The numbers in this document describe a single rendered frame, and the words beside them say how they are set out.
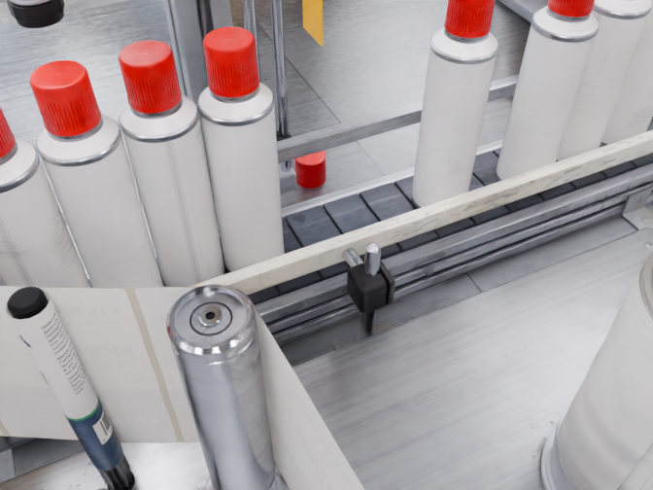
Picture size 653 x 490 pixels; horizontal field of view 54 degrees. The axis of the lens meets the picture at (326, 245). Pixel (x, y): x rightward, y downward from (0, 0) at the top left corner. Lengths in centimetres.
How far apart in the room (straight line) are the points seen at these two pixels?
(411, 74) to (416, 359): 49
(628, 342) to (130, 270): 33
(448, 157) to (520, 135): 8
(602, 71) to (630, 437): 36
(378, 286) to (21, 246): 24
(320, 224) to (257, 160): 15
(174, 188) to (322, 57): 50
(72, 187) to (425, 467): 29
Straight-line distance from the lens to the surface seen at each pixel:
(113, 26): 105
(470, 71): 51
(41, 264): 46
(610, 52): 62
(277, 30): 53
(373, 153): 75
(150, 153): 44
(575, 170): 64
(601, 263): 60
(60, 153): 43
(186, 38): 56
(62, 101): 41
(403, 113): 58
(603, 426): 38
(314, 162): 68
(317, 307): 55
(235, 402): 30
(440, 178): 57
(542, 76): 57
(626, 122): 71
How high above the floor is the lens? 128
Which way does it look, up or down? 46 degrees down
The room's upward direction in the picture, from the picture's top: straight up
